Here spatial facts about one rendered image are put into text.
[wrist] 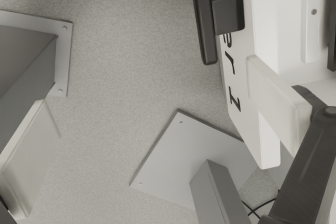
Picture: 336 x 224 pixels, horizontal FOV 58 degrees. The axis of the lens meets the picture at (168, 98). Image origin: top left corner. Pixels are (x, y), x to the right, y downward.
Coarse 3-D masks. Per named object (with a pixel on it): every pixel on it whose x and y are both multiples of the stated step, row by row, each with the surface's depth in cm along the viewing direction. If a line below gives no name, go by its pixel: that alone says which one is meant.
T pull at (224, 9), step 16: (208, 0) 22; (224, 0) 22; (240, 0) 22; (208, 16) 23; (224, 16) 23; (240, 16) 23; (208, 32) 23; (224, 32) 23; (208, 48) 24; (208, 64) 25
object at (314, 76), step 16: (288, 0) 30; (320, 0) 31; (288, 16) 31; (320, 16) 31; (288, 32) 32; (320, 32) 32; (288, 48) 33; (320, 48) 33; (288, 64) 34; (304, 64) 34; (320, 64) 34; (288, 80) 34; (304, 80) 35; (320, 80) 35; (320, 96) 32
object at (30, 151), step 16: (32, 112) 18; (48, 112) 19; (32, 128) 17; (48, 128) 19; (16, 144) 15; (32, 144) 16; (48, 144) 18; (0, 160) 14; (16, 160) 14; (32, 160) 16; (48, 160) 18; (0, 176) 13; (16, 176) 14; (32, 176) 15; (0, 192) 13; (16, 192) 14; (32, 192) 15; (16, 208) 14
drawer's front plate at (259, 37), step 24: (264, 0) 21; (264, 24) 22; (240, 48) 26; (264, 48) 22; (240, 72) 28; (240, 96) 30; (240, 120) 32; (264, 120) 25; (264, 144) 26; (264, 168) 28
